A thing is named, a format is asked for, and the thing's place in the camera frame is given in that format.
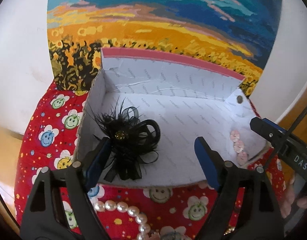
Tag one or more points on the gold pearl brooch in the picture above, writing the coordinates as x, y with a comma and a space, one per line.
229, 230

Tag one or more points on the sunflower field painting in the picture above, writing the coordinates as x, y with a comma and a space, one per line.
235, 34

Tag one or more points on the black feather hair fascinator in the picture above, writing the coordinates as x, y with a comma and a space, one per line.
133, 142

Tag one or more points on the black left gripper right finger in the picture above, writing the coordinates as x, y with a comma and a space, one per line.
245, 199

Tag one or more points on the right hand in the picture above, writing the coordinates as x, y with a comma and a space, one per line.
289, 198

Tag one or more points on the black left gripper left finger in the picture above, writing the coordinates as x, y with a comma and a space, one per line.
58, 206

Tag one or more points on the red smiley flower tablecloth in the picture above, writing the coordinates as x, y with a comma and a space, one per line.
48, 143

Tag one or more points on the pink cardboard box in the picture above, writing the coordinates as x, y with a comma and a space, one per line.
187, 97

